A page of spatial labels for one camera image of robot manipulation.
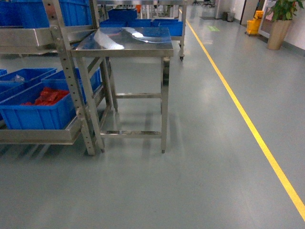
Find blue bin with red bags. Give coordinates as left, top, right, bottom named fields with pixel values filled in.
left=0, top=67, right=102, bottom=130

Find steel shelf rack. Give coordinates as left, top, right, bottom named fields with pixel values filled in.
left=0, top=0, right=104, bottom=155

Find blue bin with clear bag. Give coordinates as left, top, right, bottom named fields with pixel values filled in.
left=0, top=68, right=57, bottom=101

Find stainless steel table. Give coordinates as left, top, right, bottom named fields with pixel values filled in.
left=71, top=27, right=173, bottom=153

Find red bubble wrap bags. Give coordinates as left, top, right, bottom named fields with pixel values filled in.
left=21, top=87, right=69, bottom=106

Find yellow mop bucket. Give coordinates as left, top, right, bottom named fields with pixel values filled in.
left=245, top=10, right=264, bottom=35

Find tan planter with plant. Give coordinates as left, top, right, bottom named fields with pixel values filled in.
left=267, top=0, right=305, bottom=50

